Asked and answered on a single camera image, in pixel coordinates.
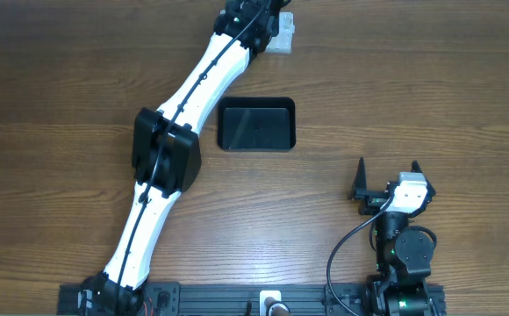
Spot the mounting rail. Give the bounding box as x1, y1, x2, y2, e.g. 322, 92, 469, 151
56, 281, 448, 316

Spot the black cable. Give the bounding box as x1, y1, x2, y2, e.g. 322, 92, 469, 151
326, 196, 395, 316
138, 111, 183, 205

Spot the white test tube rack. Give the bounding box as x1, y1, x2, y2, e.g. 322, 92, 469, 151
265, 11, 296, 55

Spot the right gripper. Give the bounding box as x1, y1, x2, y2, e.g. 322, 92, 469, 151
348, 156, 437, 216

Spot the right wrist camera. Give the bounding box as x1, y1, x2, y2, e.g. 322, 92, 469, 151
385, 171, 429, 215

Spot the black tray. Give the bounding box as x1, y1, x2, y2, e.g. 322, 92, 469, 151
216, 96, 298, 153

